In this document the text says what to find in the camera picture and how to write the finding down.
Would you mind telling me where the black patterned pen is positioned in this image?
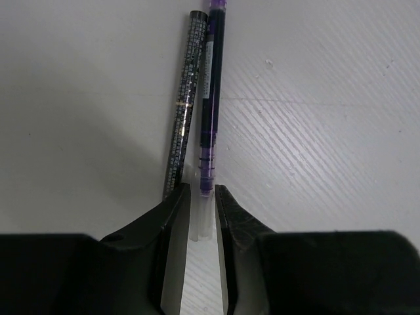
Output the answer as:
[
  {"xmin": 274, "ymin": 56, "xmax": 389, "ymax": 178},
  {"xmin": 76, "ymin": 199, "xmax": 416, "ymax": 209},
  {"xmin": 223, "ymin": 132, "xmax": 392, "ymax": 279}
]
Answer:
[{"xmin": 163, "ymin": 10, "xmax": 208, "ymax": 198}]

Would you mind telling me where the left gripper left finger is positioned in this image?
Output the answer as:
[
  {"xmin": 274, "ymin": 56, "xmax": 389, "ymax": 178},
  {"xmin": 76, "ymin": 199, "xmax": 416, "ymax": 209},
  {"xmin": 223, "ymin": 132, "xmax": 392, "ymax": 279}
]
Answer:
[{"xmin": 100, "ymin": 184, "xmax": 191, "ymax": 314}]

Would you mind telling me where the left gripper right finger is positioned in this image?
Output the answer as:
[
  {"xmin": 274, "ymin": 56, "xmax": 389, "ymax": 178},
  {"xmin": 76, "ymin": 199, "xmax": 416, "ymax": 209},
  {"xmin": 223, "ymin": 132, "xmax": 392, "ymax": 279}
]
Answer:
[{"xmin": 215, "ymin": 185, "xmax": 272, "ymax": 314}]

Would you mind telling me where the purple ink pen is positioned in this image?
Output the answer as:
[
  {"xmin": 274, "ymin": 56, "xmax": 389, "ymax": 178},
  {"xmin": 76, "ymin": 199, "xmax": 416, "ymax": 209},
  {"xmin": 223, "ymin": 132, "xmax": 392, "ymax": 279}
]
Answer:
[{"xmin": 190, "ymin": 1, "xmax": 227, "ymax": 242}]

